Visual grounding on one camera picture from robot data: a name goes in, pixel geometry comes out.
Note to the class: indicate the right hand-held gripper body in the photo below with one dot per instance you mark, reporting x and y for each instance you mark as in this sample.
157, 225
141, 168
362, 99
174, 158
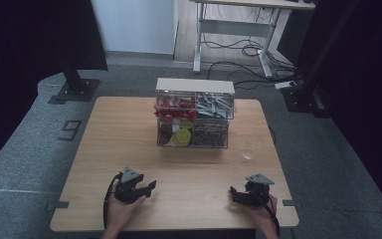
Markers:
258, 194

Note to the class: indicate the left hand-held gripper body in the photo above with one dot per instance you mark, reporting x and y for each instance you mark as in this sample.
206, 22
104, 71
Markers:
127, 192

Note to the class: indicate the clear plastic cup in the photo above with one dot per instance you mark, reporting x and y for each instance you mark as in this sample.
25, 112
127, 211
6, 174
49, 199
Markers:
249, 153

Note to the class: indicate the clear drawer organizer box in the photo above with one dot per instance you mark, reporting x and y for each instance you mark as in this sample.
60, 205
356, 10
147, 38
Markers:
195, 86

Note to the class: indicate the person's right hand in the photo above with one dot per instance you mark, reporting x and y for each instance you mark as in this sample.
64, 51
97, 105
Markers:
265, 214

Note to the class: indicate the person's left hand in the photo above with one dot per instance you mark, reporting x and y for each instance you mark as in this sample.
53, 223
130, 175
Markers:
119, 212

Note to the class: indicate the pile of yellow-green capsules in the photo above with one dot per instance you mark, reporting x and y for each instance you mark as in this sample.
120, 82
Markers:
181, 137

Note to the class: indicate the pile of dark tea bags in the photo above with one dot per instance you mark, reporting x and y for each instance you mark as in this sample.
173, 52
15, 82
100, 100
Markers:
209, 136

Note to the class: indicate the pile of red packets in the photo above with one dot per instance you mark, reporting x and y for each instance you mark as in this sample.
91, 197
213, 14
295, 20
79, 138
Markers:
174, 111

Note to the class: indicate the pile of grey sachets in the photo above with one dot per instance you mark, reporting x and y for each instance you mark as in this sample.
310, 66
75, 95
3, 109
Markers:
214, 106

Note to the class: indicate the white power strip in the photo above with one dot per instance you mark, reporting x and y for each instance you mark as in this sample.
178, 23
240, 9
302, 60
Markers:
285, 85

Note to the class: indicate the black metal stand square base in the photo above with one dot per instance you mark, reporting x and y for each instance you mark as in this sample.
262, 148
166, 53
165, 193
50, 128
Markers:
76, 88

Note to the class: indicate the black slanted metal stand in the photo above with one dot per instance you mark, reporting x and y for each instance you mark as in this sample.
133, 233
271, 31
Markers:
306, 86

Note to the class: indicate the black curtain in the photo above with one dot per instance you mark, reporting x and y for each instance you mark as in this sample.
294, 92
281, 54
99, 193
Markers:
20, 49
371, 99

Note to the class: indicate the white metal desk frame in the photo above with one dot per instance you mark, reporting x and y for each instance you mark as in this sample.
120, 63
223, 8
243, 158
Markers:
235, 28

